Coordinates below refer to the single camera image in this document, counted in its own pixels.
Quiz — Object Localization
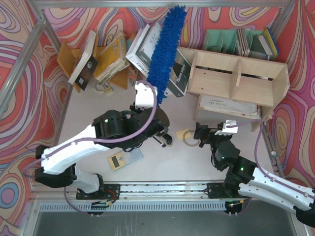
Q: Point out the blue microfiber duster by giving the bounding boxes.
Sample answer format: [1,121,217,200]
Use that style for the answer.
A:
[147,5,187,107]

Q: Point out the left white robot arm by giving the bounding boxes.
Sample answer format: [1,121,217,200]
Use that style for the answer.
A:
[34,106,170,198]

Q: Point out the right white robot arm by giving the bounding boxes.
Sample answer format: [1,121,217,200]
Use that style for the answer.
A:
[193,120,315,227]

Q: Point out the light wooden bookshelf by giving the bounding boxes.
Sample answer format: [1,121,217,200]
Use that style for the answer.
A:
[178,47,290,121]

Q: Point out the masking tape roll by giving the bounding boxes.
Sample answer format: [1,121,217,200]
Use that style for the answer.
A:
[182,129,198,147]

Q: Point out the yellow sticky note pad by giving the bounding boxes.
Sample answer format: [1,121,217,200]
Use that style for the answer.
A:
[176,128,189,140]

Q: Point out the beige black stapler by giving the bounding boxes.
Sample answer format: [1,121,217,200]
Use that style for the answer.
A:
[157,132,173,148]

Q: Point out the spiral notebook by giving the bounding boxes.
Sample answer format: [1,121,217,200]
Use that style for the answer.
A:
[200,95,261,119]

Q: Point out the pens in cup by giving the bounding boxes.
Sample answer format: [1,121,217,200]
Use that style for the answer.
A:
[127,69,143,87]

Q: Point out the Twins story book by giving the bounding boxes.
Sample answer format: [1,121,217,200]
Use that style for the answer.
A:
[164,50,191,97]

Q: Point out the brass padlock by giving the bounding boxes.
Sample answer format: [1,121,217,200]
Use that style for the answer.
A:
[94,82,113,95]

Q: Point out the yellow calculator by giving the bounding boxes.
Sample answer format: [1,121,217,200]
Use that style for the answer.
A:
[108,149,143,171]

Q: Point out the white Czekolada book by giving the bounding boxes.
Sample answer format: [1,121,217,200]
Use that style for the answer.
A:
[126,23,162,77]

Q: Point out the stack of yellow books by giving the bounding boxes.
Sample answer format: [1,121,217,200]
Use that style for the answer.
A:
[94,31,130,84]

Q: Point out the black white paperback book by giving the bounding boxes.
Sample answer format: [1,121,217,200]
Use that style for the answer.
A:
[68,30,98,90]

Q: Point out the green desk organizer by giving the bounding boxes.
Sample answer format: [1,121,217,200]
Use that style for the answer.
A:
[202,29,273,60]

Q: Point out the brown notebooks in organizer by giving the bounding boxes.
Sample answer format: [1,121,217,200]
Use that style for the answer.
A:
[237,28,250,57]

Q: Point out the yellow wooden book stand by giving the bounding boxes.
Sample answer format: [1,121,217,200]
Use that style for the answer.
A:
[57,30,130,92]

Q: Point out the blue yellow book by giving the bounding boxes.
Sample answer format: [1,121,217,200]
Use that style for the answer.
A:
[261,28,279,61]

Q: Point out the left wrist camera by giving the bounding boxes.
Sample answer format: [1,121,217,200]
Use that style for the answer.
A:
[135,82,154,108]

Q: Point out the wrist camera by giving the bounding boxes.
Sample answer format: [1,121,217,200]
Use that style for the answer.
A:
[135,82,154,108]
[215,120,238,136]

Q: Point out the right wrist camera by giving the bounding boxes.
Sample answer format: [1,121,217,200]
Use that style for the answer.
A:
[215,120,238,136]

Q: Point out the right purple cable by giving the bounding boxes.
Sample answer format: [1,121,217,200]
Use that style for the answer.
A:
[226,119,315,197]

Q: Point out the purple cable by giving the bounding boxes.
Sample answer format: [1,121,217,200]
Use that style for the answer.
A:
[22,80,158,213]
[226,119,315,197]

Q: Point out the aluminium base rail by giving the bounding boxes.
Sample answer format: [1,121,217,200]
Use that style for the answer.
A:
[31,180,294,217]

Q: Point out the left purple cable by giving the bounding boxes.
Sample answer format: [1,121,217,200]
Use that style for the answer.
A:
[22,80,158,213]

